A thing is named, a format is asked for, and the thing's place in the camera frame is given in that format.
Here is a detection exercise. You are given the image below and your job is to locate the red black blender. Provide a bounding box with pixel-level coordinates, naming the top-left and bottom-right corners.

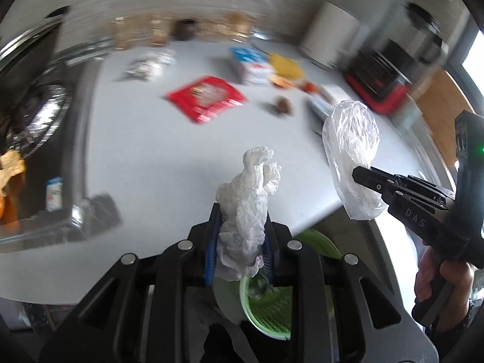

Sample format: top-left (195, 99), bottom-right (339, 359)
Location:
top-left (344, 2), bottom-right (448, 115)

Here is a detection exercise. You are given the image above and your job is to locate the orange peel piece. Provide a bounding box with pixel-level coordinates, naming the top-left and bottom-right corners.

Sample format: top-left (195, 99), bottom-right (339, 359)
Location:
top-left (270, 75), bottom-right (296, 89)

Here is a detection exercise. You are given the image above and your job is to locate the gas stove top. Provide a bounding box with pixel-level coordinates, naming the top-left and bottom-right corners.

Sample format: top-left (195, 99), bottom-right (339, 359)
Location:
top-left (1, 60), bottom-right (120, 252)

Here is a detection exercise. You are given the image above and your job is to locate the white tissue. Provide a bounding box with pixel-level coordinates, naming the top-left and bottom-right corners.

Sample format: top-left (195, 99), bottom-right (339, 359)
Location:
top-left (215, 147), bottom-right (281, 282)
top-left (125, 49), bottom-right (176, 81)

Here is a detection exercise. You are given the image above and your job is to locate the green perforated trash basket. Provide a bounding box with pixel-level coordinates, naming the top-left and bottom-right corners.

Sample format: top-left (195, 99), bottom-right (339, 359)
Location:
top-left (239, 229), bottom-right (340, 341)

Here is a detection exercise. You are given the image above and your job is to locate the dark brown clay cup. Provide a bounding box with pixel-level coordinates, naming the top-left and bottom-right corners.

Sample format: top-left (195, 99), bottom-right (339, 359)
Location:
top-left (174, 18), bottom-right (198, 41)

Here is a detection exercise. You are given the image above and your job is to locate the white sponge block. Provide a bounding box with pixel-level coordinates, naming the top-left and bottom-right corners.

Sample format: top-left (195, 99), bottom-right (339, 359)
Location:
top-left (320, 84), bottom-right (350, 105)

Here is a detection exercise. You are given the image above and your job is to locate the black wok with lid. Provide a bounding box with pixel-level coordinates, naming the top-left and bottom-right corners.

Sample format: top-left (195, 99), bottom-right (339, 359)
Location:
top-left (0, 5), bottom-right (71, 130)

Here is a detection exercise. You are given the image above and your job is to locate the small orange fruit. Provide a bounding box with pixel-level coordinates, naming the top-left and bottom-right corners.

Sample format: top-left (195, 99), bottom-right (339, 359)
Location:
top-left (303, 81), bottom-right (318, 93)

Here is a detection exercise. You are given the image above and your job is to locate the yellow foam fruit net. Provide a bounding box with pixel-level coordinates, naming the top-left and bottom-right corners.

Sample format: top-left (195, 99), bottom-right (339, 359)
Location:
top-left (268, 53), bottom-right (305, 80)

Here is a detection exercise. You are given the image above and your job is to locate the red snack wrapper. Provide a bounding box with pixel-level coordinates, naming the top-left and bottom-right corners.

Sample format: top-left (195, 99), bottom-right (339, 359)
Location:
top-left (167, 75), bottom-right (247, 124)

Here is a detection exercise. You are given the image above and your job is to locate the wooden cutting board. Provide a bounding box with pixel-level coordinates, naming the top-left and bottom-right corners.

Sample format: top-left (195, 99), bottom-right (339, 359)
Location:
top-left (417, 69), bottom-right (475, 167)

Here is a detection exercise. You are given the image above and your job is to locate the white electric kettle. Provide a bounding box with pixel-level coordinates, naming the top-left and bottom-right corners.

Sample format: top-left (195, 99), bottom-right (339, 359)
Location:
top-left (299, 2), bottom-right (361, 68)

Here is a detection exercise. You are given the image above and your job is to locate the person's right hand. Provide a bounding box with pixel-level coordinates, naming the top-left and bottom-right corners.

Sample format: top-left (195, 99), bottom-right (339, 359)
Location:
top-left (414, 247), bottom-right (474, 333)

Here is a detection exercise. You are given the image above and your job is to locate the clear plastic bag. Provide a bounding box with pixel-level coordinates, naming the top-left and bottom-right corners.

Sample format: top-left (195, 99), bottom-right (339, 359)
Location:
top-left (322, 101), bottom-right (387, 221)

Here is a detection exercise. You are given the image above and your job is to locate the blue white milk carton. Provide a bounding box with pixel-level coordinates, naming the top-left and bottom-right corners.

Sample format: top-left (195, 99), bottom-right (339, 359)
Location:
top-left (230, 47), bottom-right (274, 85)

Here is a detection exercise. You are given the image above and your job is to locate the amber glass cup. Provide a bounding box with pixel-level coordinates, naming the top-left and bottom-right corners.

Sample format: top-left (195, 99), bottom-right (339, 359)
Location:
top-left (111, 16), bottom-right (135, 51)
top-left (149, 13), bottom-right (172, 47)
top-left (226, 12), bottom-right (254, 42)
top-left (198, 17), bottom-right (230, 42)

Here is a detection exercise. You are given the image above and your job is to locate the blue white towel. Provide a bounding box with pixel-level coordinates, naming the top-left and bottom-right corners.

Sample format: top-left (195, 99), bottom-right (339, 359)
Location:
top-left (308, 95), bottom-right (334, 121)

